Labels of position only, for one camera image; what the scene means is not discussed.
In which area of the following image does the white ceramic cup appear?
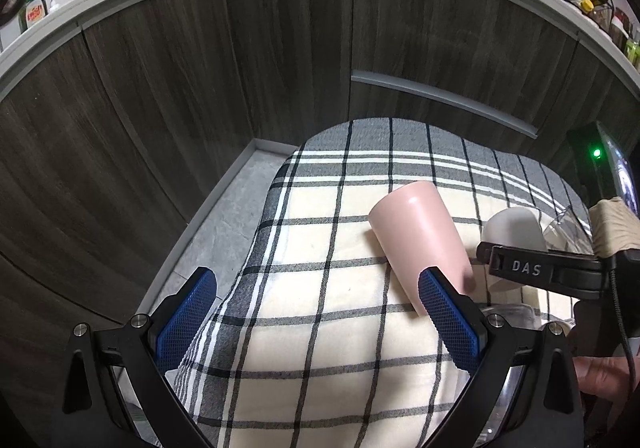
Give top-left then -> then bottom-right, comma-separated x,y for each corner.
482,207 -> 548,307

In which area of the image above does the pink plastic cup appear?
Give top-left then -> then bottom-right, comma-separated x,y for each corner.
368,181 -> 476,316

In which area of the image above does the right hand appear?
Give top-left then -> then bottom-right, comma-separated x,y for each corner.
573,357 -> 639,405

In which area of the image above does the clear plastic bottle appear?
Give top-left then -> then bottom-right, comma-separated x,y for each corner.
542,206 -> 593,255

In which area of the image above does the checkered table cloth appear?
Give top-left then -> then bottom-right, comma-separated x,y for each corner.
174,119 -> 588,447

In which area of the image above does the green dish soap bottle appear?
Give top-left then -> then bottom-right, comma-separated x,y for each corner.
18,0 -> 48,33

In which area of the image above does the grey drawer handle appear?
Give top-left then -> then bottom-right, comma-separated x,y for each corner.
350,70 -> 538,139

